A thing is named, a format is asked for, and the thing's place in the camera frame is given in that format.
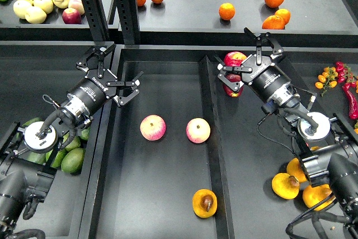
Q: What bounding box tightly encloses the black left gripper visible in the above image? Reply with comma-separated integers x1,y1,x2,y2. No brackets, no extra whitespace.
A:
66,44,144,116

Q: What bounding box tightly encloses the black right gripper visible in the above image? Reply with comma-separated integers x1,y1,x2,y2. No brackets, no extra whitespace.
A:
218,27,293,103

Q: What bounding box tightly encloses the green avocado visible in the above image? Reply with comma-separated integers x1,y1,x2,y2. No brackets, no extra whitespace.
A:
64,136,81,152

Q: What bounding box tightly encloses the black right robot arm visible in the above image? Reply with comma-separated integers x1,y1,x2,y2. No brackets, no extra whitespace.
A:
218,29,357,238

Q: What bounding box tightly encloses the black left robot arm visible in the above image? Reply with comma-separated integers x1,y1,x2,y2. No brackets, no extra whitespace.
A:
1,44,140,238

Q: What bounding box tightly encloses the avocado far left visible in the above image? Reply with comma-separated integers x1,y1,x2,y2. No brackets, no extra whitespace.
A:
22,117,42,128

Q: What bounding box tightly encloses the avocado large lower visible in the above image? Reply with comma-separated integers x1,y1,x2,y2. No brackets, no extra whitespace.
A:
61,148,85,174

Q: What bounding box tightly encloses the yellow pear middle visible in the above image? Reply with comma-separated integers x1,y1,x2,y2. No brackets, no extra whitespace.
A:
271,173,300,200

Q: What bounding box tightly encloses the red apple upper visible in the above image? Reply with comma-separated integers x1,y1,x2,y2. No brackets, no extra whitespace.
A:
224,51,247,67

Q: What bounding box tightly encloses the dark red apple lower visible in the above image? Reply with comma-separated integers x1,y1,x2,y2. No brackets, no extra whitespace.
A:
223,74,243,98

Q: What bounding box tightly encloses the orange right front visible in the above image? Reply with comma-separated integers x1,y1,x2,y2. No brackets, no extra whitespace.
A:
262,15,285,30

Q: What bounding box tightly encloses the orange right small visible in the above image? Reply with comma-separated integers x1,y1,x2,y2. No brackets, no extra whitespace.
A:
275,8,291,25

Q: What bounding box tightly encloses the orange centre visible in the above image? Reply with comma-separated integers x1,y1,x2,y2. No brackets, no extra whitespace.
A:
219,3,235,21

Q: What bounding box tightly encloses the pink apple left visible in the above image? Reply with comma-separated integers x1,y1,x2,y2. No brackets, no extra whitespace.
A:
140,115,166,141

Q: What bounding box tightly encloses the pink apple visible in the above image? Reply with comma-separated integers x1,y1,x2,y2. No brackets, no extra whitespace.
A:
140,115,166,141
186,118,211,144

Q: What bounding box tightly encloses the orange cherry tomato bunch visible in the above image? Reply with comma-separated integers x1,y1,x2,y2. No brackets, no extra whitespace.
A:
315,67,338,96

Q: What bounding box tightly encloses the red apple on shelf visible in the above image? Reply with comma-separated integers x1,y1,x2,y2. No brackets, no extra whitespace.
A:
62,8,82,24

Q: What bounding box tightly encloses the pale pink peach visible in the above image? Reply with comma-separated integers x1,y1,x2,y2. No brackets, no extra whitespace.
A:
68,0,85,16

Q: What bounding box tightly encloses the pink apple right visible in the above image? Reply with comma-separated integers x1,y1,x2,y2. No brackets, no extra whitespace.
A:
186,118,211,144

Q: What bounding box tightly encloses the red cherry tomato bunch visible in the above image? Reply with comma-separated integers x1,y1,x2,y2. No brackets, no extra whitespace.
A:
335,61,357,89

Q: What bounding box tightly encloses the yellow apple with stem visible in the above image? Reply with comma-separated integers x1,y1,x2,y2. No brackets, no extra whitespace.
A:
52,0,70,9

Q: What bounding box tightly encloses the yellow apple front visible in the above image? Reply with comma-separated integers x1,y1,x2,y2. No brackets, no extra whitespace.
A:
25,6,47,24

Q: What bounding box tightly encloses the yellow apple centre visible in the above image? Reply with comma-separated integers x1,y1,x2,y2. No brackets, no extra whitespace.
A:
33,0,54,14

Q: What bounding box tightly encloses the red chili pepper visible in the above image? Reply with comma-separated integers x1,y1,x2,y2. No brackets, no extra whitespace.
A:
342,86,357,120

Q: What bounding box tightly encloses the black centre tray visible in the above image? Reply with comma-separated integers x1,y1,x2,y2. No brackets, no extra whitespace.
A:
77,44,358,239

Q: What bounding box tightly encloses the black shelf post left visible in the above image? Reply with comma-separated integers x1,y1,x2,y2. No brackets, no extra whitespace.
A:
82,0,110,41

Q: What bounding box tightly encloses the black shelf post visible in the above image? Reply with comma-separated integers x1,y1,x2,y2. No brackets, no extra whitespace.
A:
115,0,140,45
82,0,110,41

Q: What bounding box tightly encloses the black shelf post right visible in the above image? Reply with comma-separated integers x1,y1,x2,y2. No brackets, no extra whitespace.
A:
115,0,140,45

